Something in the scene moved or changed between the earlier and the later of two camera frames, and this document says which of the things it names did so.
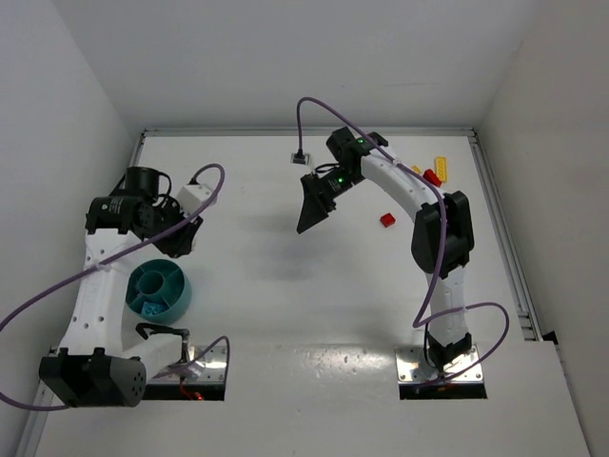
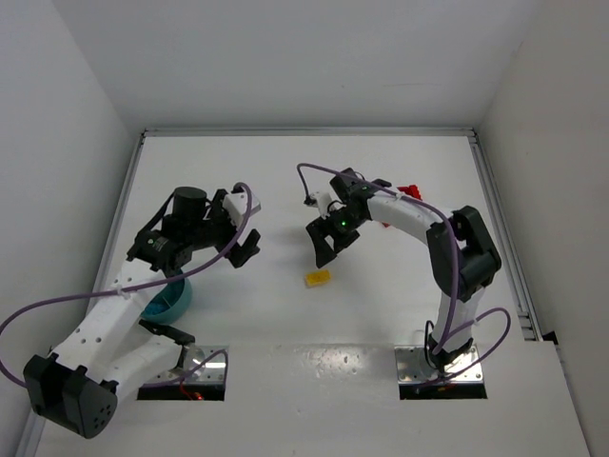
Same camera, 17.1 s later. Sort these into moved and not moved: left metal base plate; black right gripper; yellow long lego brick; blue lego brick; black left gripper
Moved: black right gripper; yellow long lego brick; black left gripper
Not moved: left metal base plate; blue lego brick
